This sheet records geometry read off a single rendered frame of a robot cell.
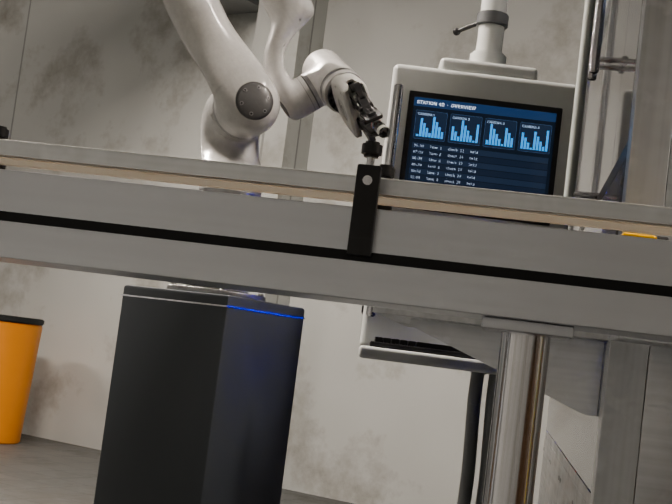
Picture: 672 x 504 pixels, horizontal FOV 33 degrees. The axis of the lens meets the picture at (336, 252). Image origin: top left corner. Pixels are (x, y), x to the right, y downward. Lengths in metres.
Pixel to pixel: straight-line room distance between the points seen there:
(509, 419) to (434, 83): 1.96
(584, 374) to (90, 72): 5.91
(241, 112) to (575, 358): 0.75
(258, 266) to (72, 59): 6.67
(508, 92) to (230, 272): 1.97
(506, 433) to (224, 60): 1.19
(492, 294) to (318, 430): 5.09
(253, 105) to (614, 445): 0.88
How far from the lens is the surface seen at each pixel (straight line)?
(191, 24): 2.21
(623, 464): 1.96
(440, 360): 2.73
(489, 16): 3.15
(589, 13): 2.85
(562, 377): 2.05
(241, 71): 2.16
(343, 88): 2.12
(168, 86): 7.16
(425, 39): 6.22
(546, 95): 3.07
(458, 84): 3.04
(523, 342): 1.16
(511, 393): 1.16
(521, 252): 1.13
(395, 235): 1.14
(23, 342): 6.88
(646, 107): 2.01
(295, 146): 6.31
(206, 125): 2.27
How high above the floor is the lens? 0.79
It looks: 5 degrees up
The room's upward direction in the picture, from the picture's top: 7 degrees clockwise
